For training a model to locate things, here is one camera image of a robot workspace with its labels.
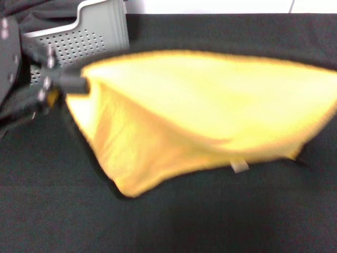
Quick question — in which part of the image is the black crumpled cloth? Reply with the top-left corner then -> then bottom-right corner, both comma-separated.
0,0 -> 81,27

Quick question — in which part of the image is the grey perforated storage box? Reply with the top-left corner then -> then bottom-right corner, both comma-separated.
20,0 -> 130,89

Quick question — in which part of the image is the black tablecloth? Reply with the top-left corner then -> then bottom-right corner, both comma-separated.
0,13 -> 337,253

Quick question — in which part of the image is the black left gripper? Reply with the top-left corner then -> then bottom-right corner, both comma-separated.
0,17 -> 90,133

